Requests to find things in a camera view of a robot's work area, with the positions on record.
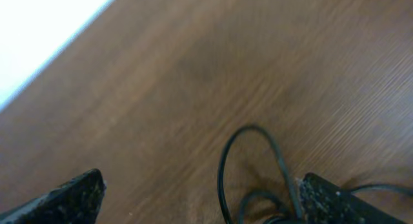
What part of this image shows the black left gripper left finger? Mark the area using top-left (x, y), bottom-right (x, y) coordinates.
top-left (1, 168), bottom-right (106, 224)

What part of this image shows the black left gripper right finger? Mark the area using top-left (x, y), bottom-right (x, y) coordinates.
top-left (299, 173), bottom-right (407, 224)

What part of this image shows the black USB cable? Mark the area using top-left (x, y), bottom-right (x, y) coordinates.
top-left (216, 124), bottom-right (413, 224)

